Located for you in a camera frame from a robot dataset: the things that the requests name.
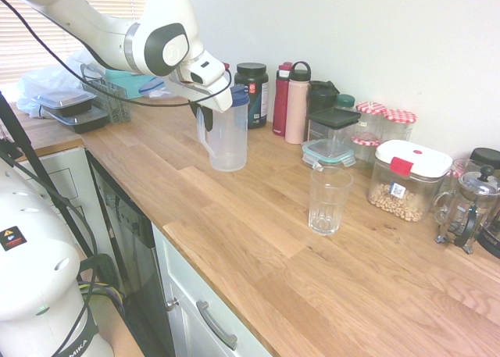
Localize jar with black lid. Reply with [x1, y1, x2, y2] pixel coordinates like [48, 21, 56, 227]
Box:
[468, 146, 500, 171]

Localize glass French press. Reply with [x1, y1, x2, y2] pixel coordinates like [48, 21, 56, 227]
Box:
[433, 164, 500, 255]

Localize small clear glass jar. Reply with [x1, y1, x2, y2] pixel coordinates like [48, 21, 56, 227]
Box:
[448, 158, 484, 195]

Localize small jar red checkered lid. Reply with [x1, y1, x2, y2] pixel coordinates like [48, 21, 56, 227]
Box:
[351, 134, 381, 169]

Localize white window blinds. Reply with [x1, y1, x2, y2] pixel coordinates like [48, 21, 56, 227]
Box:
[0, 0, 95, 85]

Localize cereal canister with white lid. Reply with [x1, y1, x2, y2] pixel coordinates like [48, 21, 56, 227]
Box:
[366, 139, 454, 223]

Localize red water bottle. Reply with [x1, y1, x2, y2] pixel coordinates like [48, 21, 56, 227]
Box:
[271, 61, 295, 138]

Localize black shaker bottle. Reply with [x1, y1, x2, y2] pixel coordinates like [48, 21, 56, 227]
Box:
[308, 80, 339, 118]

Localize black takeout food container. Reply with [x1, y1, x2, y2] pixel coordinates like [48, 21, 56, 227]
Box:
[31, 90, 97, 119]
[45, 108, 111, 134]

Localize clear drinking glass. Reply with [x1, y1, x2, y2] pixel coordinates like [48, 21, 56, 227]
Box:
[308, 166, 355, 237]

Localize tall jar red checkered lid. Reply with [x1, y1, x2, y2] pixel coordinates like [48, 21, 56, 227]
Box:
[382, 108, 419, 144]
[355, 101, 388, 140]

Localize pink bottle with black lid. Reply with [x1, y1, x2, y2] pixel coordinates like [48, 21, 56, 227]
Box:
[284, 60, 313, 145]

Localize clear plastic bag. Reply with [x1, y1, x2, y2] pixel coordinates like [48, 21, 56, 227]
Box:
[15, 47, 103, 119]

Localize teal flat box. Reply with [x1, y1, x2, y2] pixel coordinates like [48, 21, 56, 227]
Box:
[104, 68, 150, 101]

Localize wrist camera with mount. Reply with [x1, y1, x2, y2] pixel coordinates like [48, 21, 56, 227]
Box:
[182, 57, 232, 87]

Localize black dishwasher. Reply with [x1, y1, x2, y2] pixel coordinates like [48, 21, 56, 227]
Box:
[86, 149, 177, 357]

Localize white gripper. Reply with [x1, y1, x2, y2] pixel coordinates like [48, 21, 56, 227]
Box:
[163, 66, 236, 133]

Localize glass container with teal lid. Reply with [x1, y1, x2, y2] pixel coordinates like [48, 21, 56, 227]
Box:
[301, 138, 357, 170]

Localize clear zip bag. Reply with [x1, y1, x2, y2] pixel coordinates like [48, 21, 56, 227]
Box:
[137, 78, 185, 101]

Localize clear bottle with green lid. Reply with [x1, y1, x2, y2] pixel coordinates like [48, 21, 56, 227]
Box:
[334, 93, 357, 114]

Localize black Vega protein tub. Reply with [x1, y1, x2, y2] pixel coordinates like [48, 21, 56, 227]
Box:
[234, 62, 271, 130]

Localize black cable bundle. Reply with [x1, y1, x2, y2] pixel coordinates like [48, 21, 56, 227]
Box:
[75, 251, 130, 329]

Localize grey plastic cutlery basket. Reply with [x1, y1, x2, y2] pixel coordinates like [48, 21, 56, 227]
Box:
[79, 62, 133, 125]

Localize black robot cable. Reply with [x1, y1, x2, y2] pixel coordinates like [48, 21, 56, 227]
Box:
[0, 0, 232, 109]

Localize clear pitcher with blue lid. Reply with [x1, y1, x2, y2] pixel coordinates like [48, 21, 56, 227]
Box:
[195, 85, 251, 173]

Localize square canister with black lid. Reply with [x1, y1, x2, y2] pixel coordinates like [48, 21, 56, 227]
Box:
[305, 107, 362, 148]

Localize silver drawer handle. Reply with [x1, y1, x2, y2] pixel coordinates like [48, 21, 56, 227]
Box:
[195, 299, 239, 351]

